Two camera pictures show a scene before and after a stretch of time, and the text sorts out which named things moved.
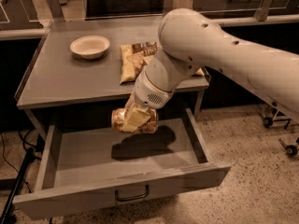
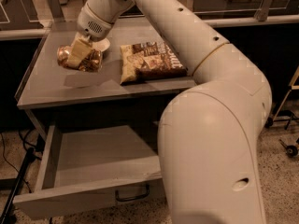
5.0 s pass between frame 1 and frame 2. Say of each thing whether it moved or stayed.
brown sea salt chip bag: stayed
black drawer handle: stayed
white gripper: moved
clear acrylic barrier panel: stayed
